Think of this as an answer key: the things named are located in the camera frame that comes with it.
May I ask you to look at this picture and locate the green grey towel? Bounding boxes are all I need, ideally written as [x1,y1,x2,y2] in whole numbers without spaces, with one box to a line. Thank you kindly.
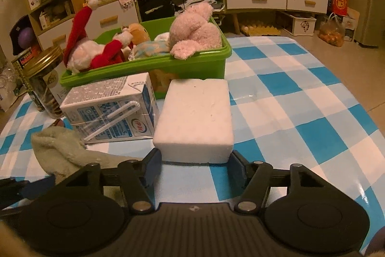
[31,126,134,184]

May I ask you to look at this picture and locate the white foam block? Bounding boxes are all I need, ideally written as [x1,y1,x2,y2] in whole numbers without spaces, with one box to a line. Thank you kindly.
[153,79,234,164]

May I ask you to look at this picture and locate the blue orange patterned cloth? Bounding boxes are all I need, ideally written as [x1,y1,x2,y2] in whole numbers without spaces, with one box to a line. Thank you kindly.
[128,32,170,61]

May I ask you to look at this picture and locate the red santa plush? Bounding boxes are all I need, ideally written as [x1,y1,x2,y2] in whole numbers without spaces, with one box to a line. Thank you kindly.
[63,0,133,74]

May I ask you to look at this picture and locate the pink plush rabbit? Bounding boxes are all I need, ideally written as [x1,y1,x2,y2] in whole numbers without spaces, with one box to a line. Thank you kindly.
[168,3,222,60]

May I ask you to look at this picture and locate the white milk carton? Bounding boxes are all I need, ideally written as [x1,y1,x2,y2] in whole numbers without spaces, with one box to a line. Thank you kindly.
[61,72,159,144]

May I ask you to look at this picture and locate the green plastic bin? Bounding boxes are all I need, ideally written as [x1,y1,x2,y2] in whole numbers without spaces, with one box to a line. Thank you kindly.
[61,17,232,99]

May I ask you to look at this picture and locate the glass jar gold lid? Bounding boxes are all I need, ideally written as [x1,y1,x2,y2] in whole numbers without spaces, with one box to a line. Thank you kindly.
[23,46,70,119]

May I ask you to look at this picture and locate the egg tray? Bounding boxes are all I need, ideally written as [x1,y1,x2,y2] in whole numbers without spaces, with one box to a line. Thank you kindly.
[239,21,281,37]

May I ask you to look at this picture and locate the purple ball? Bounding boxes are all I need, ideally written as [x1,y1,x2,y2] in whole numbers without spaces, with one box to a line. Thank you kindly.
[18,27,35,50]

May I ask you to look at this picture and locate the white carved storage box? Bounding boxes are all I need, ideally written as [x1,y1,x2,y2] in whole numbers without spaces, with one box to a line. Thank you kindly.
[276,12,316,36]

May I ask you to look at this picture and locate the wooden tv cabinet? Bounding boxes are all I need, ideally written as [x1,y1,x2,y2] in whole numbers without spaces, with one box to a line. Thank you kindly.
[87,0,330,44]

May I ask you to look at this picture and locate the bag of oranges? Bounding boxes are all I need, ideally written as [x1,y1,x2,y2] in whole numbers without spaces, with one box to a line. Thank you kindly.
[318,12,345,47]

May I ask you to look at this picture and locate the black box in cabinet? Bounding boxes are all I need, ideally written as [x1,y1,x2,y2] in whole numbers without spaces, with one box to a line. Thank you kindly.
[137,0,175,21]

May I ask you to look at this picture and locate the stack of papers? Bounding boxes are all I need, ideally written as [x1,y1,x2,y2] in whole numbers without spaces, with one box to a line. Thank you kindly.
[175,0,225,16]

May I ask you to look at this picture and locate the wooden shelf unit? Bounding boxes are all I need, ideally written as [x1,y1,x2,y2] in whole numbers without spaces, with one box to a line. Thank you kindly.
[24,0,85,50]

